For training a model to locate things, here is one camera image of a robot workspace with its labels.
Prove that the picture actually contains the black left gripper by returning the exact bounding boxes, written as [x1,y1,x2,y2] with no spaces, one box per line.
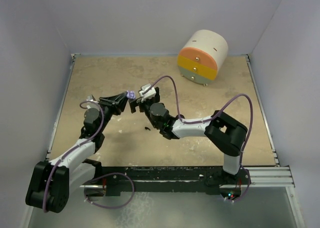
[97,92,129,133]

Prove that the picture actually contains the purple round earbud charging case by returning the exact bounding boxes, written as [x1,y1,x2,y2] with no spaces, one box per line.
[126,90,136,100]

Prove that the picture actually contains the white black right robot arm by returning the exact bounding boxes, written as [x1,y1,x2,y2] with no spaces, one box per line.
[129,84,253,184]

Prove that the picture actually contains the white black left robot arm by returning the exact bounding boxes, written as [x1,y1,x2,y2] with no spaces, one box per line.
[25,91,131,213]

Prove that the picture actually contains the cylindrical three-drawer storage box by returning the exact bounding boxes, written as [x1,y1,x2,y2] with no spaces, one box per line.
[177,29,229,86]

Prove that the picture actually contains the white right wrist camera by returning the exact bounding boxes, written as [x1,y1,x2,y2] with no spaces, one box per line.
[138,83,157,102]

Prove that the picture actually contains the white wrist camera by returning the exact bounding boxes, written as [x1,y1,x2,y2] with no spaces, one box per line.
[86,95,97,103]
[138,83,157,102]

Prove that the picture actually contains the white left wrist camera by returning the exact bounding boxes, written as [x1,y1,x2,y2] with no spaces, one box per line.
[86,95,97,103]

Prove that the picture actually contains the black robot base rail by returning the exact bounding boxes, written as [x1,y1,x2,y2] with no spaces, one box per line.
[73,165,252,197]

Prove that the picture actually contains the aluminium table frame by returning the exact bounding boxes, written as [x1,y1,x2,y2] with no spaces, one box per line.
[28,53,297,228]

